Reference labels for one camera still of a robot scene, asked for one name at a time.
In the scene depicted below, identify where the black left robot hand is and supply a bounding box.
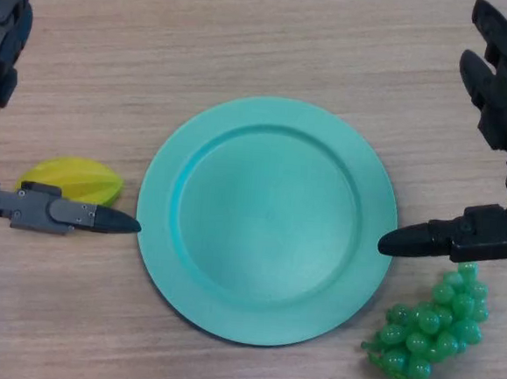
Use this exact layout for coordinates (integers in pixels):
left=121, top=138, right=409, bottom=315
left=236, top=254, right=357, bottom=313
left=0, top=0, right=159, bottom=251

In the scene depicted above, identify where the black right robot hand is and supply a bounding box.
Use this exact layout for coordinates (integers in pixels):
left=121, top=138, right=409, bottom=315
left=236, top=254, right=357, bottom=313
left=376, top=0, right=507, bottom=267

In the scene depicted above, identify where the yellow starfruit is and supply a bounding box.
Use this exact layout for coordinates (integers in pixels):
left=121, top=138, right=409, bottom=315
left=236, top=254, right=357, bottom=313
left=13, top=151, right=128, bottom=210

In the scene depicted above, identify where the green round plate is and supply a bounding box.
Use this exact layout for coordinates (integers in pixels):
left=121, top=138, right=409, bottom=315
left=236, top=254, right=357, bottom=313
left=126, top=87, right=407, bottom=357

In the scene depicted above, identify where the green grape bunch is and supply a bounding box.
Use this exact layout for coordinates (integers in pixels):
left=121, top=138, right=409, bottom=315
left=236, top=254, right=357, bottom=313
left=357, top=253, right=495, bottom=379

